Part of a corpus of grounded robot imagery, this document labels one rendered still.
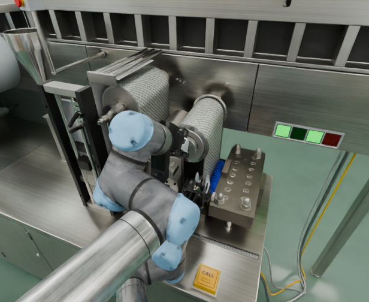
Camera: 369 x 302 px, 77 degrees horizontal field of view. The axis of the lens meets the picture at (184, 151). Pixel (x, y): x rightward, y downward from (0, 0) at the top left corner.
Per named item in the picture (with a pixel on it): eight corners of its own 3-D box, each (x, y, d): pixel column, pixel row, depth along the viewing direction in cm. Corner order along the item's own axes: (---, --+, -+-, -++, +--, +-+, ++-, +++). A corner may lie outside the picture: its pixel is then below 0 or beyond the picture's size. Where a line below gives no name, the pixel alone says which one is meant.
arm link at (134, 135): (97, 143, 43) (115, 100, 42) (127, 149, 53) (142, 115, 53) (131, 161, 40) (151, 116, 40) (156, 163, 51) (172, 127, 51)
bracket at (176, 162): (166, 221, 94) (162, 163, 76) (173, 209, 99) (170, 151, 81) (178, 225, 93) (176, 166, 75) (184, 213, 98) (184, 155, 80)
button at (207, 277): (193, 286, 74) (193, 283, 73) (200, 266, 80) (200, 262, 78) (214, 295, 72) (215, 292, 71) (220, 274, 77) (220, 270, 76)
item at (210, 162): (201, 195, 90) (203, 157, 79) (217, 159, 107) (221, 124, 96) (202, 195, 89) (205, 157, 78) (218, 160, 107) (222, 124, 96)
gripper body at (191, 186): (209, 181, 75) (197, 209, 66) (208, 199, 80) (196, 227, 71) (187, 175, 78) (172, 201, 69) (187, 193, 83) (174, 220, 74)
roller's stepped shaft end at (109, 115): (95, 127, 72) (93, 117, 71) (106, 118, 77) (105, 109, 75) (103, 129, 72) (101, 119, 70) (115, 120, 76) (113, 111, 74)
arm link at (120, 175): (117, 224, 40) (142, 166, 40) (81, 194, 46) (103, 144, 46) (145, 220, 47) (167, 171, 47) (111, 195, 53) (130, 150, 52)
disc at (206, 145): (168, 157, 83) (165, 120, 75) (168, 156, 84) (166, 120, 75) (207, 166, 79) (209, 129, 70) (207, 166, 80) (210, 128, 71)
